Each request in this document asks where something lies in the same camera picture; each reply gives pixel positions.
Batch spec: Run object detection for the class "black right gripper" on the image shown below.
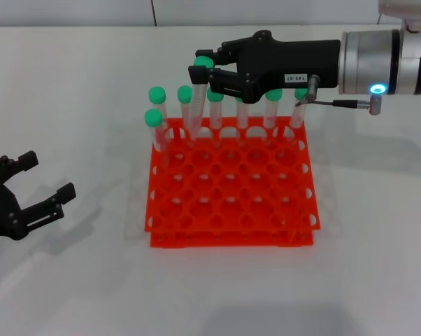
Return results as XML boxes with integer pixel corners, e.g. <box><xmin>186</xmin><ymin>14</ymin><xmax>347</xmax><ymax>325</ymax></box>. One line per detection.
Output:
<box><xmin>188</xmin><ymin>31</ymin><xmax>341</xmax><ymax>105</ymax></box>

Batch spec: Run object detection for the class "green-capped clear test tube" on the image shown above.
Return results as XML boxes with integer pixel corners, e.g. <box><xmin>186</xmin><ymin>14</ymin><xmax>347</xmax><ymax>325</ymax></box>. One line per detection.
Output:
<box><xmin>206</xmin><ymin>87</ymin><xmax>226</xmax><ymax>144</ymax></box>
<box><xmin>234</xmin><ymin>96</ymin><xmax>250</xmax><ymax>143</ymax></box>
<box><xmin>187</xmin><ymin>55</ymin><xmax>214</xmax><ymax>143</ymax></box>
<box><xmin>263</xmin><ymin>88</ymin><xmax>284</xmax><ymax>136</ymax></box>
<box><xmin>148</xmin><ymin>85</ymin><xmax>172</xmax><ymax>155</ymax></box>
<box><xmin>144</xmin><ymin>108</ymin><xmax>171</xmax><ymax>165</ymax></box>
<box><xmin>287</xmin><ymin>87</ymin><xmax>310</xmax><ymax>141</ymax></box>
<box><xmin>176</xmin><ymin>85</ymin><xmax>198</xmax><ymax>144</ymax></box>

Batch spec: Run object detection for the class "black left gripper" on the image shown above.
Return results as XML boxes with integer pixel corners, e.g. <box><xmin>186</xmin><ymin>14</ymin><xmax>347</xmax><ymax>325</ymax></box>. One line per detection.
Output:
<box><xmin>0</xmin><ymin>150</ymin><xmax>77</xmax><ymax>243</ymax></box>

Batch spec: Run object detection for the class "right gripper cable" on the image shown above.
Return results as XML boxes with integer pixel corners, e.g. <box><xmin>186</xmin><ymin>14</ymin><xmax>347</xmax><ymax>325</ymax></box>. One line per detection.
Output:
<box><xmin>294</xmin><ymin>74</ymin><xmax>385</xmax><ymax>116</ymax></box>

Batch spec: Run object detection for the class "orange test tube rack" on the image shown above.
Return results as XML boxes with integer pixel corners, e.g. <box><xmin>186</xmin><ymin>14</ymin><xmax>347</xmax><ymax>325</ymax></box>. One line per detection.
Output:
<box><xmin>143</xmin><ymin>115</ymin><xmax>322</xmax><ymax>249</ymax></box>

